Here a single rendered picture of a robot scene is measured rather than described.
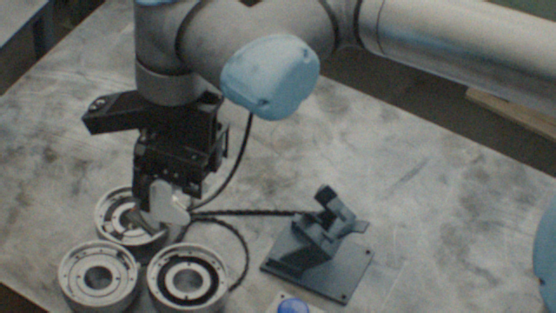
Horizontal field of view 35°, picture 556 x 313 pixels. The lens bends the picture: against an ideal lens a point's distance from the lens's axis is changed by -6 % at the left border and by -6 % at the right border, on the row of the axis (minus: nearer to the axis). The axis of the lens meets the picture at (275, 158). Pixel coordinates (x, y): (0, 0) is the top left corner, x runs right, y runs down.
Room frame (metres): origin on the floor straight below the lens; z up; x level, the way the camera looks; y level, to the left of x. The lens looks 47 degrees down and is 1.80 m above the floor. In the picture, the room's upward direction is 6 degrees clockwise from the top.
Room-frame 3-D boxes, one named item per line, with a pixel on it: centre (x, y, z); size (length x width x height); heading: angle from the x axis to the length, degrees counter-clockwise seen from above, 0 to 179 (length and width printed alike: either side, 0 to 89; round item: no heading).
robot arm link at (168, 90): (0.68, 0.11, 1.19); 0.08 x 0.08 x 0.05
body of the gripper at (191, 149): (0.67, 0.10, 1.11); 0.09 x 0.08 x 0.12; 72
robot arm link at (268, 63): (0.62, 0.02, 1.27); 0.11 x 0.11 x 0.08; 50
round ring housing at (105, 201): (0.77, 0.18, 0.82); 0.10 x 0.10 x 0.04
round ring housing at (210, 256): (0.68, 0.10, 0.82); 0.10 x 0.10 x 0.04
